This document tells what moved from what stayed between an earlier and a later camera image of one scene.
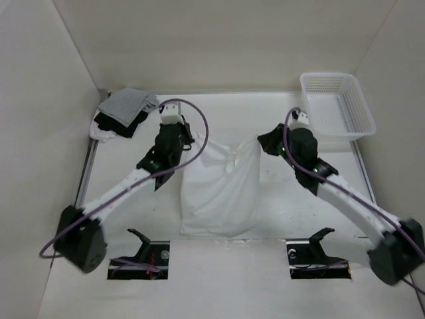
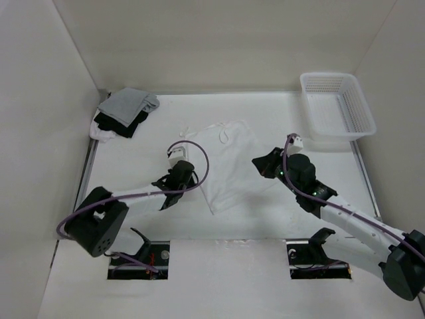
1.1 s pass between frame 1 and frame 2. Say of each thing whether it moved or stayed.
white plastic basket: stayed
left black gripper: moved
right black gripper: moved
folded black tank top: stayed
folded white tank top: stayed
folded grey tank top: stayed
